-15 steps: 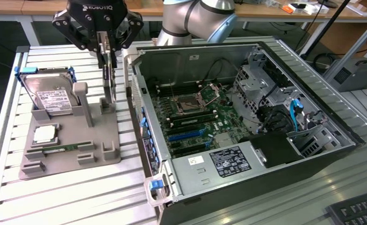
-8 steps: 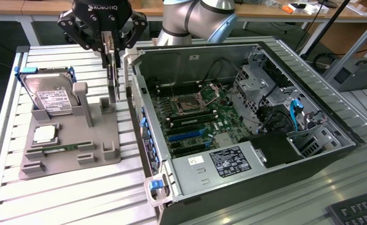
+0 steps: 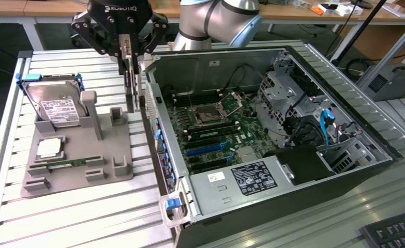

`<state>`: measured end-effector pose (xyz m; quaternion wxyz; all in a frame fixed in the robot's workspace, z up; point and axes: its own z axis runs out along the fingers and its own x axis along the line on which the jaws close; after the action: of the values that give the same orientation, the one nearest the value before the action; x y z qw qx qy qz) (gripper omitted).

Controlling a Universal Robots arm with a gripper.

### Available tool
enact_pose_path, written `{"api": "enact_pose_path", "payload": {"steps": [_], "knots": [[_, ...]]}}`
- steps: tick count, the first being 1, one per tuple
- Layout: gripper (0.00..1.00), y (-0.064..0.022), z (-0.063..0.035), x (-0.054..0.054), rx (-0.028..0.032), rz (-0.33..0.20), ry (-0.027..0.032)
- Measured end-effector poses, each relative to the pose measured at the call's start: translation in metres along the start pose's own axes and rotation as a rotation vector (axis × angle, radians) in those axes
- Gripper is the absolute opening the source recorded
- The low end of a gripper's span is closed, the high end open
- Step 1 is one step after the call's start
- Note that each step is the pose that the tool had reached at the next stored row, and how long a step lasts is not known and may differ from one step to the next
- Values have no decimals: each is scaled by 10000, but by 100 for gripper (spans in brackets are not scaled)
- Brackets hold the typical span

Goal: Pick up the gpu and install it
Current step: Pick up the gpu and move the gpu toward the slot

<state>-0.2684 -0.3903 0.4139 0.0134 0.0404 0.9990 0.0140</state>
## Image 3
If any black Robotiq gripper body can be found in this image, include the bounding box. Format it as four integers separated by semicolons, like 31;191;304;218
87;0;154;36

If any blue case latch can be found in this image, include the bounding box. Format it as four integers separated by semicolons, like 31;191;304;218
165;197;183;210

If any thin metal locking lever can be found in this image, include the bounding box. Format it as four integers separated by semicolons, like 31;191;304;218
186;87;195;112

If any black labelled RAM stick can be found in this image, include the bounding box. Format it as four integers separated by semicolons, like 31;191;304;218
187;126;242;142

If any black tripod pole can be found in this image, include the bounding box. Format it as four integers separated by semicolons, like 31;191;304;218
329;0;389;65

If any grey plastic parts rack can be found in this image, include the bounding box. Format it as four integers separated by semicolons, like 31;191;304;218
20;89;134;199

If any black looped wire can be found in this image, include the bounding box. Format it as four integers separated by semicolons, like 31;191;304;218
226;64;258;91

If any black drive wire bundle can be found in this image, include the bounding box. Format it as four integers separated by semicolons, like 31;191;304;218
284;90;324;148

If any graphics card with metal bracket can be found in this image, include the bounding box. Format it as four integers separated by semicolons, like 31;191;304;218
118;33;147;114

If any green RAM stick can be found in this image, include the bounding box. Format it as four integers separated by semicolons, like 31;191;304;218
47;158;88;170

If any silver vented metal bracket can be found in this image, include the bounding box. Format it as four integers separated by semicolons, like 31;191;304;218
316;136;377;174

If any grey case corner bracket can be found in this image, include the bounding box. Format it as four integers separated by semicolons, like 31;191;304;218
138;53;162;97
158;190;191;228

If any grey computer tower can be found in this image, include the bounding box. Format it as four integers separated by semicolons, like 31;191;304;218
356;63;405;102

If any CPU socket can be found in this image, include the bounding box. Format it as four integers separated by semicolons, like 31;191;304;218
194;104;225;125

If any green motherboard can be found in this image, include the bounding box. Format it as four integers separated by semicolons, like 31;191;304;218
166;86;282;175

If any white cardboard box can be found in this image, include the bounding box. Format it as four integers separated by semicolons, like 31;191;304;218
333;5;365;18

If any grey box on floor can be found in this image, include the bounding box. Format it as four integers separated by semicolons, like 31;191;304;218
377;28;405;87

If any small black white device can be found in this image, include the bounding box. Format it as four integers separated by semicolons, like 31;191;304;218
317;3;340;12

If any black keyboard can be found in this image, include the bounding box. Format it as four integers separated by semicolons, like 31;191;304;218
358;206;405;248

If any black plastic shroud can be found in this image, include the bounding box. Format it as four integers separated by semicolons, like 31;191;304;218
274;145;337;187

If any grey power supply unit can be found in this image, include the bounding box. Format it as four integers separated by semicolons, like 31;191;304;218
181;156;296;218

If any blue expansion slot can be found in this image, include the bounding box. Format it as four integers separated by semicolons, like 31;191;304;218
185;143;229;157

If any silver CPU chip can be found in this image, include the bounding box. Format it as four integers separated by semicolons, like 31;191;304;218
36;138;66;159

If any wooden desk white frame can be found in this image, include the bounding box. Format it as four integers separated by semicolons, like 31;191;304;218
0;0;181;51
260;0;405;61

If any silver finned chipset heatsink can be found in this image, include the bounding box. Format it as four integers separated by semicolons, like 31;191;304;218
237;147;261;160

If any metal socket cover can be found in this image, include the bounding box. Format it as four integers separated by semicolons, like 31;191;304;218
215;91;244;116

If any hard disk with blue caddy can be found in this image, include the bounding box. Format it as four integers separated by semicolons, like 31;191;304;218
15;73;90;129

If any black open PC case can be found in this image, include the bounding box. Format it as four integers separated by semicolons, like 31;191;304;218
138;45;405;248

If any blue flat wire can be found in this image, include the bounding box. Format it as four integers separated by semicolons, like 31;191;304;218
321;108;337;146

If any long black expansion slot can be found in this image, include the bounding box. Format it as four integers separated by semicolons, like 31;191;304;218
182;137;226;150
190;163;235;174
189;157;231;168

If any silver disk bay cage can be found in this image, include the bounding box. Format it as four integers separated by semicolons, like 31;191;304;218
257;50;330;130

